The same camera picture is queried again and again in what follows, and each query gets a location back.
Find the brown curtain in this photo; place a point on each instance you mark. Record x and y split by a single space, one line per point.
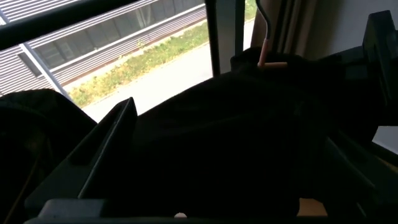
292 25

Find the black garment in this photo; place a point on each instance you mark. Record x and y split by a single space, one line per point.
217 140

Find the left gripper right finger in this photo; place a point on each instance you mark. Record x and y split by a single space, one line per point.
367 186

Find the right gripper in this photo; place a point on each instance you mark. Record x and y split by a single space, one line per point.
385 62

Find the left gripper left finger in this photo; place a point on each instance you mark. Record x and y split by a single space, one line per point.
81 174

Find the pink clothes hanger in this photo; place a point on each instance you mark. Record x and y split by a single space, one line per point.
264 53

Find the window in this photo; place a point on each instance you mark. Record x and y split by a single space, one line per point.
227 31

